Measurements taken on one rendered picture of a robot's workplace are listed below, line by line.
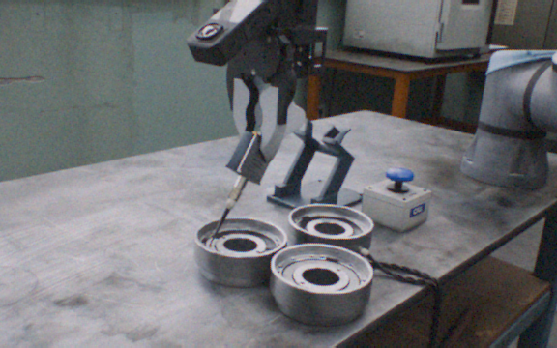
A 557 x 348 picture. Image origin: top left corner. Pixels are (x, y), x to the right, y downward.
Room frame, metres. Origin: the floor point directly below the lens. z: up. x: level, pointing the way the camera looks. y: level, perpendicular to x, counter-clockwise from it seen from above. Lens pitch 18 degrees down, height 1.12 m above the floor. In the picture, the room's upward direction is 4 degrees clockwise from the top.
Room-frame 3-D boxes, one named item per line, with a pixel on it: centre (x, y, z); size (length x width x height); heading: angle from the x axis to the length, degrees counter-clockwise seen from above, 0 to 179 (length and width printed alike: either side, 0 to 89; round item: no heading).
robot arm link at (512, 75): (1.01, -0.42, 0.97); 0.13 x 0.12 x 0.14; 27
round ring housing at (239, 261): (0.59, 0.04, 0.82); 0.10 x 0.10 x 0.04
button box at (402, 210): (0.77, -0.18, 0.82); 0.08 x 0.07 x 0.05; 138
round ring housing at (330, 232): (0.65, -0.07, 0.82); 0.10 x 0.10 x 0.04
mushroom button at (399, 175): (0.77, -0.17, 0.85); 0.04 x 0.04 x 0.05
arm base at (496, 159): (1.02, -0.42, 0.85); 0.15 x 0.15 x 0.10
